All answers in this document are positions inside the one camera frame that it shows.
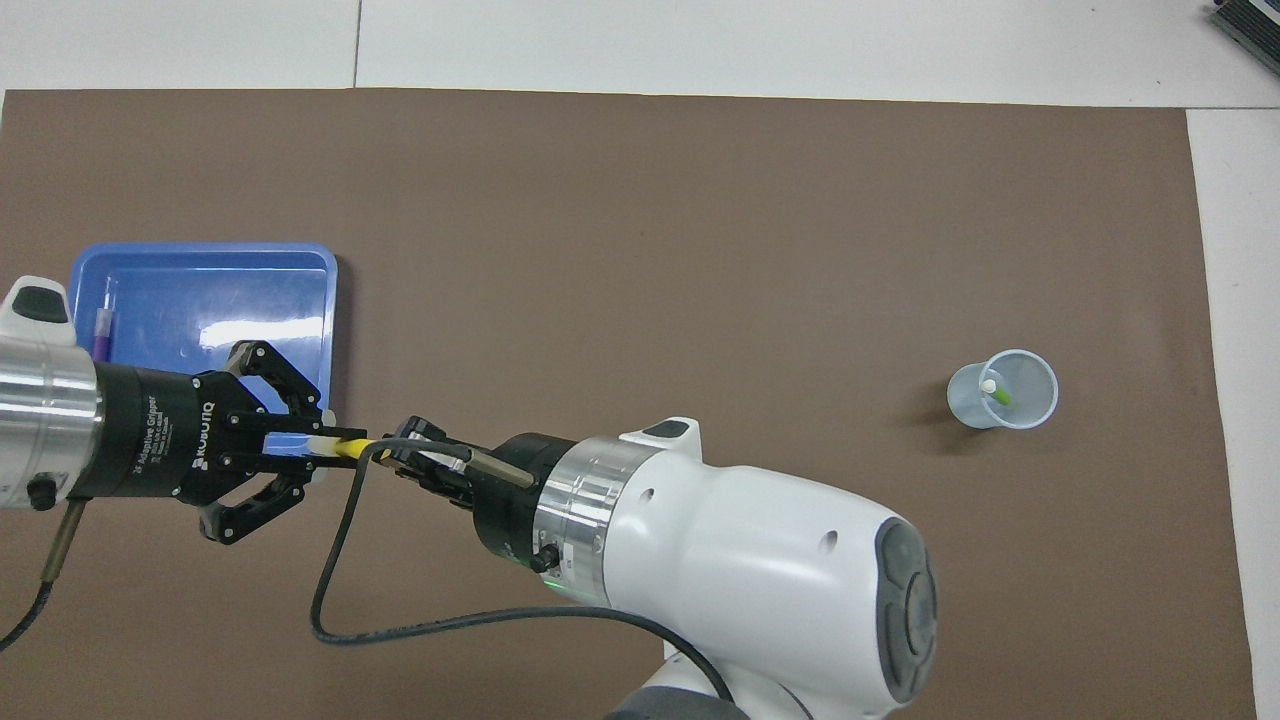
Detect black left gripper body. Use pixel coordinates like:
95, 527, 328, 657
70, 360, 276, 509

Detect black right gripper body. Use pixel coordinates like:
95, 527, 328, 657
468, 432, 579, 579

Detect yellow pen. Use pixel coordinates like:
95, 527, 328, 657
305, 432, 386, 461

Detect purple pen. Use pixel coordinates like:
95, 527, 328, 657
93, 278, 121, 363

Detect blue plastic tray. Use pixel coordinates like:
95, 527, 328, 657
68, 242, 339, 421

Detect brown table mat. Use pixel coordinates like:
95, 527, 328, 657
0, 88, 1259, 720

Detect translucent plastic cup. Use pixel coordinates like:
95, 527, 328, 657
946, 348, 1060, 431

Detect dark ribbed device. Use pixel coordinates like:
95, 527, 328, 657
1208, 0, 1280, 51

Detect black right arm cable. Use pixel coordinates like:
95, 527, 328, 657
310, 440, 736, 701

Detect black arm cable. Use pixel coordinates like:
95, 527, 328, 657
310, 440, 736, 701
0, 478, 86, 653

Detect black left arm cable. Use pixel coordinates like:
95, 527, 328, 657
0, 478, 86, 653

